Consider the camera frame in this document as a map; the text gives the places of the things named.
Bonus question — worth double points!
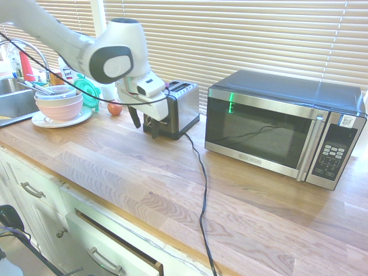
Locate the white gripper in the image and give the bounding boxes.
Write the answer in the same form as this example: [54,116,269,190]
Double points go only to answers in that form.
[116,76,170,140]

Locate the stainless steel two-slot toaster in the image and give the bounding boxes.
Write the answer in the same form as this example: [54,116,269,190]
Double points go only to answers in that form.
[143,81,201,141]

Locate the red apple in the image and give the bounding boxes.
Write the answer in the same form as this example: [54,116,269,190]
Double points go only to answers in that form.
[107,101,124,117]

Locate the small white cup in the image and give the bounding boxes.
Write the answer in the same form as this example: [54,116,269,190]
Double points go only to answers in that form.
[100,83,117,102]

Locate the teal container lid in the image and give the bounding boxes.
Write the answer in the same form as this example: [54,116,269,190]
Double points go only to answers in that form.
[73,73,103,112]

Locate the white plate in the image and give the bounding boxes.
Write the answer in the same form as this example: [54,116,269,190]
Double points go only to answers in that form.
[30,106,93,128]

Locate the pink bowl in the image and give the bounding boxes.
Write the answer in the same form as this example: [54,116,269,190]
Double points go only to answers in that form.
[36,99,85,121]

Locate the clear plastic container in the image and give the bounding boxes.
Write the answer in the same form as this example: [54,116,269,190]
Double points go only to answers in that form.
[45,85,78,98]

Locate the white wipes canister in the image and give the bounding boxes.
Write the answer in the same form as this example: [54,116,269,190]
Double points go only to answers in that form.
[58,56,74,85]

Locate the cream bowl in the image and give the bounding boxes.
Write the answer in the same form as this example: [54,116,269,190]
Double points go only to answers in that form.
[33,91,84,107]

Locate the orange box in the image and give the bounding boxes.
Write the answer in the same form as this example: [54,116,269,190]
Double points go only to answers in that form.
[49,71,63,86]

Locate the stainless steel black microwave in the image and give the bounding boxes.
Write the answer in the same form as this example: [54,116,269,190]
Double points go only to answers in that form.
[204,69,368,191]

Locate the wide beige window blinds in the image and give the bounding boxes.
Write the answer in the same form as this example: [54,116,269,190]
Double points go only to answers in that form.
[103,0,368,100]

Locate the narrow beige window blinds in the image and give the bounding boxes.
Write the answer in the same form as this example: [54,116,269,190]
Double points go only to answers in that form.
[0,0,97,72]

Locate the white open drawer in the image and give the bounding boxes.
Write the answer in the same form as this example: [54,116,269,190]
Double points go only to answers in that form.
[65,209,164,276]

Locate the red bottle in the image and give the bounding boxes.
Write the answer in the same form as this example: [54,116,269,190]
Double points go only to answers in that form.
[18,50,37,83]

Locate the chrome curved faucet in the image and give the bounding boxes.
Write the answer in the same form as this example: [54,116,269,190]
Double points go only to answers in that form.
[0,39,52,85]

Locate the stainless steel sink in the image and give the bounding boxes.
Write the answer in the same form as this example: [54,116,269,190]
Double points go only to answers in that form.
[0,77,41,127]

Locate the clear spray bottle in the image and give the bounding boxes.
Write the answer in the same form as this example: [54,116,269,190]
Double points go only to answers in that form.
[5,47,22,78]

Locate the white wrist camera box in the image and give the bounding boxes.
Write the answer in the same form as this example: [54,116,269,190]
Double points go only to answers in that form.
[136,71,167,98]

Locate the black toaster power cord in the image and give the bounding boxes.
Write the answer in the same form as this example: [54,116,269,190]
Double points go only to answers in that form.
[183,132,219,276]

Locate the white window post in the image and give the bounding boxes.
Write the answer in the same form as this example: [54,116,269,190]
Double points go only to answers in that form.
[90,0,108,38]

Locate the silver cabinet pull handle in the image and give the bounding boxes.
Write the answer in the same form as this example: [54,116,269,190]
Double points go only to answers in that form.
[20,181,46,199]

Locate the silver drawer handle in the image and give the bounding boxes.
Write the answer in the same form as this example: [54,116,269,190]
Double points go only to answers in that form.
[86,246,127,276]

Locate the black camera stand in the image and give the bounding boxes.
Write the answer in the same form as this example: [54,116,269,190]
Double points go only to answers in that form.
[0,204,84,276]

